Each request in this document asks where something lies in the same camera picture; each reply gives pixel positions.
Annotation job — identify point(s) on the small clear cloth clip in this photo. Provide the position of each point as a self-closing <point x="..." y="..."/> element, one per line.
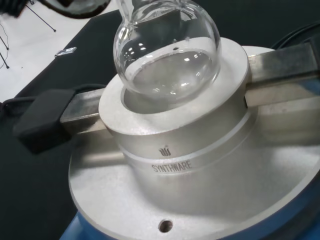
<point x="66" y="52"/>

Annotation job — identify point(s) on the thin dark tripod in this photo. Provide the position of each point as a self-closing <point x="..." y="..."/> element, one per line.
<point x="4" y="47"/>

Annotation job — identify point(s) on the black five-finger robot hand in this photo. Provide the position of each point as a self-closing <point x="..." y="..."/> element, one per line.
<point x="75" y="13"/>

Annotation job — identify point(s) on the heater with blue base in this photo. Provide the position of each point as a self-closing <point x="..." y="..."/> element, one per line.
<point x="175" y="140"/>

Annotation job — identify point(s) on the black tripod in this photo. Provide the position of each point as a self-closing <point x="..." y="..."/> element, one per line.
<point x="41" y="18"/>

